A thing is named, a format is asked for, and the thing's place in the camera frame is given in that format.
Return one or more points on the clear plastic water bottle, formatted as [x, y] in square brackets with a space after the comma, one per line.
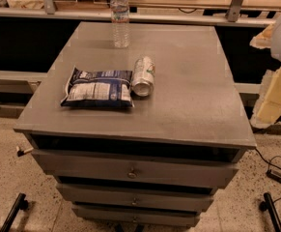
[120, 22]

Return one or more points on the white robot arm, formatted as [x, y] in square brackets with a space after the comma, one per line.
[275, 50]

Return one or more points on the blue chip bag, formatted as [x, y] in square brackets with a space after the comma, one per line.
[98, 89]

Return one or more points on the black base leg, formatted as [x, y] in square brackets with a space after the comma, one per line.
[20, 204]
[268, 205]

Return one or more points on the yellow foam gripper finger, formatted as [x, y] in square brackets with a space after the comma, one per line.
[263, 39]
[267, 108]

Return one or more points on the right black base leg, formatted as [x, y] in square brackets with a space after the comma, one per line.
[268, 205]

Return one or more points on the silver soda can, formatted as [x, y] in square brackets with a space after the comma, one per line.
[143, 79]

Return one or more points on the grey metal shelf rack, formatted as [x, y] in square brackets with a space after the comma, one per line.
[245, 13]

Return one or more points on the grey drawer cabinet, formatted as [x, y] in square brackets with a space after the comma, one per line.
[160, 161]

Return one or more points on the left black base leg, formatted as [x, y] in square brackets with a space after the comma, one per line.
[20, 204]

